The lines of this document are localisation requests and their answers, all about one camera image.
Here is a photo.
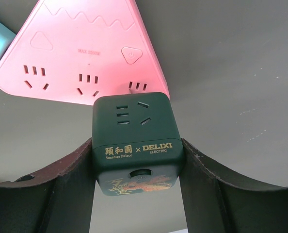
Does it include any pink triangular power strip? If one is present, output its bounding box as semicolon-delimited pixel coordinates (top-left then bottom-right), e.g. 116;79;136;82
0;0;169;105

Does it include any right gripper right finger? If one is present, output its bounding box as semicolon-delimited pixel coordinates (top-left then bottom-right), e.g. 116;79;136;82
180;139;288;233

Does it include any dark green cube plug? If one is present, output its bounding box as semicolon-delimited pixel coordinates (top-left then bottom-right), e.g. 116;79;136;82
92;92;185;196

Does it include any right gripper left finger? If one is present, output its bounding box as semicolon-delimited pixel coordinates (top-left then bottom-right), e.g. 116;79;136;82
0;139;95;233

